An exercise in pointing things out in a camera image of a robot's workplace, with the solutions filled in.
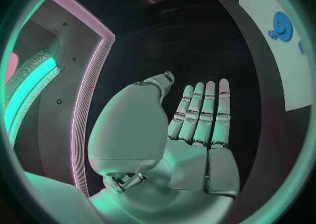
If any glowing light bar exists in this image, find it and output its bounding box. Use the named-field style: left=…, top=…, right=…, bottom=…
left=4, top=57, right=58, bottom=130

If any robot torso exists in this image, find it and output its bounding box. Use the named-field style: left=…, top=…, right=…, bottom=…
left=4, top=0, right=117, bottom=198

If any blue gear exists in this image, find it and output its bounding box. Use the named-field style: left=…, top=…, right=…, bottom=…
left=272, top=11, right=295, bottom=42

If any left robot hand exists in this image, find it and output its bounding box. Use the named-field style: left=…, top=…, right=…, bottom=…
left=87, top=70, right=241, bottom=224

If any white task board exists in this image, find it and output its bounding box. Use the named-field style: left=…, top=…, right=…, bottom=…
left=215, top=0, right=313, bottom=112

